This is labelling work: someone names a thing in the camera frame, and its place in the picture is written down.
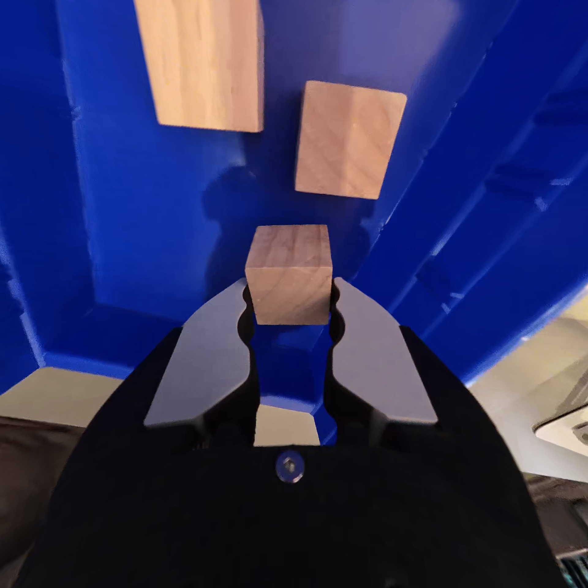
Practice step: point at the white stand base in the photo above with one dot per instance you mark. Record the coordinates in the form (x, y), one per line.
(562, 434)

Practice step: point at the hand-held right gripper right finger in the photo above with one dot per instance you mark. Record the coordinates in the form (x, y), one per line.
(381, 367)

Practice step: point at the blue plastic bin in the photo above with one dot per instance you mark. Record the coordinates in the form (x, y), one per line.
(138, 206)

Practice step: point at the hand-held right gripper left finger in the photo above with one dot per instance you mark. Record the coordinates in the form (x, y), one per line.
(202, 367)

